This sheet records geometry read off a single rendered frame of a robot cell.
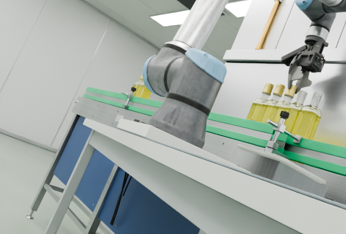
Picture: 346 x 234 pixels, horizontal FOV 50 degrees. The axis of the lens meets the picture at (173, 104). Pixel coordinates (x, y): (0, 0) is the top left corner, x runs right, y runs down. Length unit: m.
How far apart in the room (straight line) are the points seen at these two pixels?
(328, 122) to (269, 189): 1.09
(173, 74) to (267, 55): 0.96
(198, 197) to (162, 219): 0.92
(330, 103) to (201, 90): 0.73
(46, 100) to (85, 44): 1.24
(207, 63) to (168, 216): 0.76
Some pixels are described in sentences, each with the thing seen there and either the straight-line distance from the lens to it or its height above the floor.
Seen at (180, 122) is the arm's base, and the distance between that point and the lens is 0.86.
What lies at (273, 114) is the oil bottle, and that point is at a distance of 1.43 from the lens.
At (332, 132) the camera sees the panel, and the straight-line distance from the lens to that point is 1.45.
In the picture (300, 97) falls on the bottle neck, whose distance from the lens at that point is 1.41.
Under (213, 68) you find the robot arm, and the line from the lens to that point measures 0.91.
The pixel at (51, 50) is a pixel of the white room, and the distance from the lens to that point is 6.98.
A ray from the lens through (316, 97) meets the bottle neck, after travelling 1.38.
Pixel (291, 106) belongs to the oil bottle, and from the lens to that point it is 1.40.
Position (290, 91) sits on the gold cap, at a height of 1.13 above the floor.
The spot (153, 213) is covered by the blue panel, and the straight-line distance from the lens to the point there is 1.57.
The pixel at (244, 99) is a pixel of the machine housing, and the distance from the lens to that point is 1.84.
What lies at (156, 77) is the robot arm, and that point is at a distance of 1.01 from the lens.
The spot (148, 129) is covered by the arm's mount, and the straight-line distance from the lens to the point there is 0.80.
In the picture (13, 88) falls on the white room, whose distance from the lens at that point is 6.87.
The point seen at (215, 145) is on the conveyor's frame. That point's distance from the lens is 1.38.
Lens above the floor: 0.73
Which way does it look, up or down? 8 degrees up
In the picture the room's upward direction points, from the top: 24 degrees clockwise
